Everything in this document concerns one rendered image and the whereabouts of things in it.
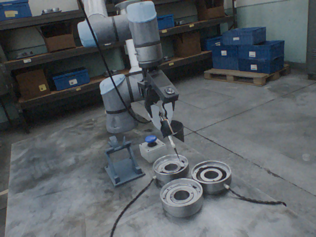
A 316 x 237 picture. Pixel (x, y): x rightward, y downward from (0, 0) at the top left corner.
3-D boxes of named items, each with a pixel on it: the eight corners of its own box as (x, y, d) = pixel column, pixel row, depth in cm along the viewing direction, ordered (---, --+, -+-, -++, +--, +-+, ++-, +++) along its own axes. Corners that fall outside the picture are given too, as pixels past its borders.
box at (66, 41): (81, 47, 375) (74, 19, 361) (44, 54, 356) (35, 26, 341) (75, 46, 411) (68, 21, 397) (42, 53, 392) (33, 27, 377)
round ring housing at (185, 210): (179, 227, 58) (177, 213, 56) (154, 204, 66) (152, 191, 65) (213, 204, 63) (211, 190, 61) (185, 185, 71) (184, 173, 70)
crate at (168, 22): (164, 27, 473) (162, 15, 464) (175, 27, 440) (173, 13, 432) (139, 33, 453) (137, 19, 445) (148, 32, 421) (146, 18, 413)
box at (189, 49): (205, 52, 478) (202, 28, 462) (181, 59, 459) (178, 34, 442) (192, 51, 515) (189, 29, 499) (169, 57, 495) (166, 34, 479)
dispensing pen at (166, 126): (178, 162, 75) (156, 110, 78) (174, 164, 79) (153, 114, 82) (185, 159, 76) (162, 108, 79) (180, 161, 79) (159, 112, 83)
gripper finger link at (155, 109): (154, 125, 84) (152, 98, 81) (162, 131, 79) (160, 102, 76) (146, 127, 83) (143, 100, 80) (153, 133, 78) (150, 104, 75)
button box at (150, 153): (168, 156, 88) (166, 143, 86) (149, 163, 85) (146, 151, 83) (157, 147, 95) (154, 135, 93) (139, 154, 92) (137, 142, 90)
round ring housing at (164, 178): (177, 161, 83) (176, 150, 82) (197, 176, 75) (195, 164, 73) (149, 174, 79) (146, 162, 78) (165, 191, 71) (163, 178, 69)
